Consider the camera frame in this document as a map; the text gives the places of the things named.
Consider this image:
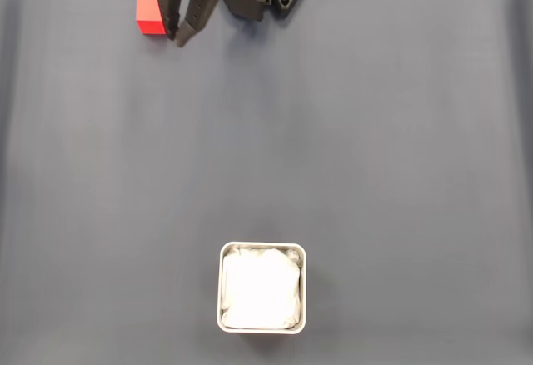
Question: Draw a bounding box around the red cube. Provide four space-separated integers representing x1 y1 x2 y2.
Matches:
135 0 167 36

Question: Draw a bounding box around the square metal box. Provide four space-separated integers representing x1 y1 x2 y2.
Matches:
216 242 308 335

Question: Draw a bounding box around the grey-blue table mat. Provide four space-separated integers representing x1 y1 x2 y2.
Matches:
0 0 533 365

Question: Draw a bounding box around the white crumpled tissue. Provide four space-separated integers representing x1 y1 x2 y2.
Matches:
222 247 302 329

